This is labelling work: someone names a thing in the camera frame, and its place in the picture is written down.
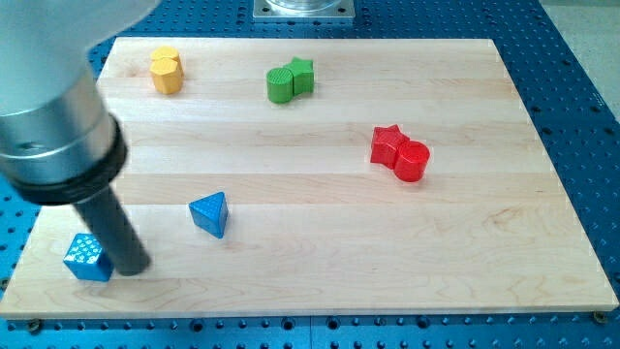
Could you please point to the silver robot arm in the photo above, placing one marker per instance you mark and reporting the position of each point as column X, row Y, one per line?
column 59, row 143

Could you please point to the blue triangle block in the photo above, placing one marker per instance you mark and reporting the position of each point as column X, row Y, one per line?
column 211, row 214

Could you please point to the blue cube block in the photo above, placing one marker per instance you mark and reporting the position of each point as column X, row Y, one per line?
column 87, row 259

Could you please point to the light wooden board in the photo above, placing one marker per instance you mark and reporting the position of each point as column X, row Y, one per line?
column 314, row 227

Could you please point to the red star block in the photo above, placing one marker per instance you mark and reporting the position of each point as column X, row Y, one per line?
column 385, row 144

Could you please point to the green cylinder block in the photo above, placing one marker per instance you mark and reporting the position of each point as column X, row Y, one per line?
column 280, row 85

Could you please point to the green star block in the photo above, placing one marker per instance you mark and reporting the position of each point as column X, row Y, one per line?
column 303, row 75

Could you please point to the red cylinder block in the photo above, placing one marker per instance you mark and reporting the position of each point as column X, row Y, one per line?
column 411, row 161

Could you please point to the yellow hexagon block front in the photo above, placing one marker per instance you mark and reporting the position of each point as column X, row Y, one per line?
column 167, row 75

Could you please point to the yellow hexagon block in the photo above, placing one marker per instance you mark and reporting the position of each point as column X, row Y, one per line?
column 167, row 75
column 165, row 52

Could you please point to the yellow hexagon block rear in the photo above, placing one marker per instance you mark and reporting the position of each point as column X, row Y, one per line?
column 165, row 52

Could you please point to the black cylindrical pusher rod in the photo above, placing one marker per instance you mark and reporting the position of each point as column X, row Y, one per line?
column 108, row 222

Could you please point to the blue perforated breadboard table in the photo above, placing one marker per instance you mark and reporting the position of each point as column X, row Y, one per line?
column 577, row 128

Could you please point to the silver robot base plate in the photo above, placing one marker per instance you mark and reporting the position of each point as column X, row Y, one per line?
column 280, row 9

